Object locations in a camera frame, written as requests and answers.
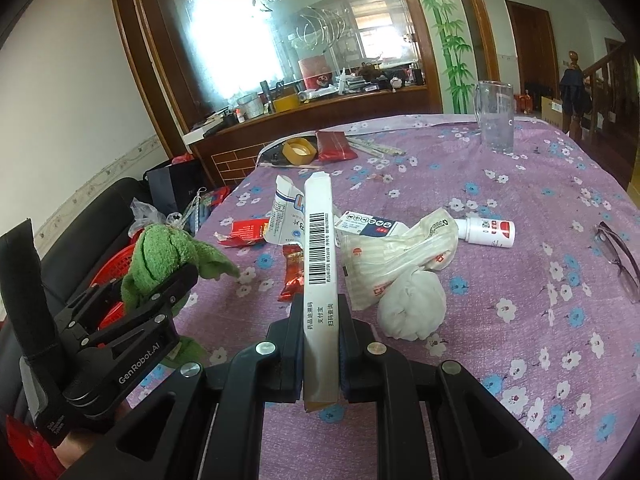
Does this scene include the black flat object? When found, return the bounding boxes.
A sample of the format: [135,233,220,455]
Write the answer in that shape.
[257,140,301,167]

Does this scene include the cardboard box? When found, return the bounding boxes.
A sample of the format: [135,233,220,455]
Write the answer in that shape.
[540,95,568,128]

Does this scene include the white round tin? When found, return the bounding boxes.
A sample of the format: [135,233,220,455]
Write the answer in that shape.
[237,95,264,120]

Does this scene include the wooden stair railing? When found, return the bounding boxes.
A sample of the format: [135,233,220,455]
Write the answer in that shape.
[565,37,640,146]

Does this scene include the torn white blue packet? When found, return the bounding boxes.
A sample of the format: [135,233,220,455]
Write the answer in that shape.
[264,175,307,246]

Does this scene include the striped white plastic bag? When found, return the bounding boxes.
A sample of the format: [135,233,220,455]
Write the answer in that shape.
[339,207,460,311]

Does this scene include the black sofa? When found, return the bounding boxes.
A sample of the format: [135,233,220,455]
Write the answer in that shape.
[0,177,201,411]

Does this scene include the wooden cabinet with brick pattern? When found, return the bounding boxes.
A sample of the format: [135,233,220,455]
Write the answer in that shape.
[182,84,443,191]

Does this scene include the dark framed eyeglasses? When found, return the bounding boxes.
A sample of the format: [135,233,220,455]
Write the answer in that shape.
[595,221,640,305]

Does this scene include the teal patterned packet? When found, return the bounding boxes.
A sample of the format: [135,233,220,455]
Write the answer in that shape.
[185,187,231,233]

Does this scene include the long white barcode box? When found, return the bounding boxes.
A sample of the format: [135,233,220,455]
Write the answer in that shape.
[302,171,342,413]

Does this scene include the brown wooden door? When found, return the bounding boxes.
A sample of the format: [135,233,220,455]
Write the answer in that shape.
[505,0,561,101]

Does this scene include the black shopping bag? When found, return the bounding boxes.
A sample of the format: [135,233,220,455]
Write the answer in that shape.
[144,159,208,216]

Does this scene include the dark hanging jacket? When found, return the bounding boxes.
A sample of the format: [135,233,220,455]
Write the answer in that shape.
[559,67,593,116]

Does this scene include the wrapped chopsticks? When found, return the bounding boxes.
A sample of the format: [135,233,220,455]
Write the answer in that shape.
[350,141,397,157]
[346,135,406,155]

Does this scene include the yellow tape roll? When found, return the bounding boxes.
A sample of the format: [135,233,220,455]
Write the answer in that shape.
[281,138,317,166]

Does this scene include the red box with figure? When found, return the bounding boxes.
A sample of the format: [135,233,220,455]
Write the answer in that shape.
[298,57,332,88]

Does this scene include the red snack wrapper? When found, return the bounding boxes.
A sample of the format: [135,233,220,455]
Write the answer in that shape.
[277,242,307,302]

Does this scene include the red pouch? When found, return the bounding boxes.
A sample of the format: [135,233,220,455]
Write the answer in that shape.
[316,130,358,163]

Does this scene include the white and dark medicine box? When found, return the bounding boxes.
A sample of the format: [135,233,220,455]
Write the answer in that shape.
[334,210,411,250]

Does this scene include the white spray bottle red label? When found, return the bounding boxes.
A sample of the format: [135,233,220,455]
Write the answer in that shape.
[452,216,516,248]

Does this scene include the clear glass mug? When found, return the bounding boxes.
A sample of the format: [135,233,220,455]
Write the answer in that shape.
[472,80,516,153]

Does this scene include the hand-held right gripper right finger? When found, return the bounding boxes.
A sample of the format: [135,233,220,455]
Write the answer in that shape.
[335,294,576,480]

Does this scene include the torn red packet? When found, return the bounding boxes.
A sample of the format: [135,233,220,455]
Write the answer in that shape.
[216,217,272,248]

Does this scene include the red plastic basket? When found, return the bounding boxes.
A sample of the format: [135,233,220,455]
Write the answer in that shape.
[90,247,138,331]

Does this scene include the green bamboo wall decal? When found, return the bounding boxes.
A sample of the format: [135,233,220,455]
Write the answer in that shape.
[407,0,476,116]

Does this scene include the wooden framed glass partition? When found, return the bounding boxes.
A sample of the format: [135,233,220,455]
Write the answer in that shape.
[102,0,501,131]

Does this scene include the person's left forearm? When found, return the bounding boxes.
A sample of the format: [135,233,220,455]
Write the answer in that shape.
[0,412,121,480]

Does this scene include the white tissue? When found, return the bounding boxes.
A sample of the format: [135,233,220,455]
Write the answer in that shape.
[376,266,447,342]

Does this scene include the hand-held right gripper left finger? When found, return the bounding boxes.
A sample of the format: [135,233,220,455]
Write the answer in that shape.
[62,305,306,480]

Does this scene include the clear plastic bag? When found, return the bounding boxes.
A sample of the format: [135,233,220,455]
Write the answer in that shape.
[129,199,193,238]

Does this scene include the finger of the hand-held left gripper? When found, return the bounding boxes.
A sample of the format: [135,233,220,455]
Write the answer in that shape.
[54,263,200,335]
[94,309,177,362]

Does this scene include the green cloth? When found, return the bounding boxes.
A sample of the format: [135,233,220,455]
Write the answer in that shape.
[120,224,241,367]

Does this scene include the purple floral tablecloth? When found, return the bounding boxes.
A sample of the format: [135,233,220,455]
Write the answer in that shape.
[125,114,640,480]

